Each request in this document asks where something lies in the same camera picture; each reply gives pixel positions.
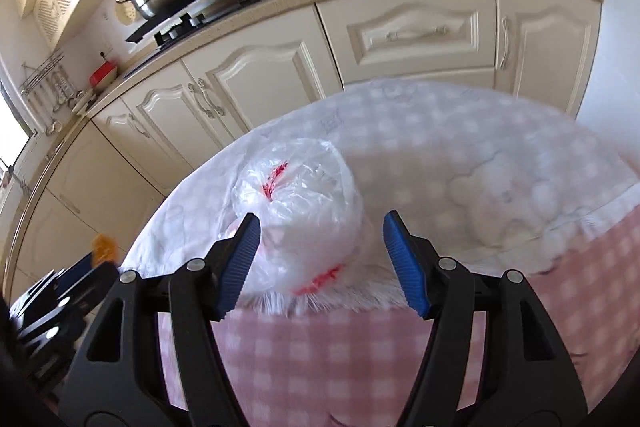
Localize clear plastic bag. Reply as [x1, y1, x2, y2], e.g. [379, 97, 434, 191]
[230, 139, 366, 297]

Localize cream lower kitchen cabinets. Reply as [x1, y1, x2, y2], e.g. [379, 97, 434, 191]
[4, 0, 603, 297]

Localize pink checkered tablecloth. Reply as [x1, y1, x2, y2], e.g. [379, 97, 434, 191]
[122, 80, 639, 426]

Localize red bowl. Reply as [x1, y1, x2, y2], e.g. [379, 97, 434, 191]
[89, 61, 117, 89]

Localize hanging utensil rack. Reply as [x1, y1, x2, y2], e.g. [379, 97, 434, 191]
[18, 51, 82, 136]

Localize round woven trivet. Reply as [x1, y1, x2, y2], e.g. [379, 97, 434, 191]
[114, 0, 139, 26]

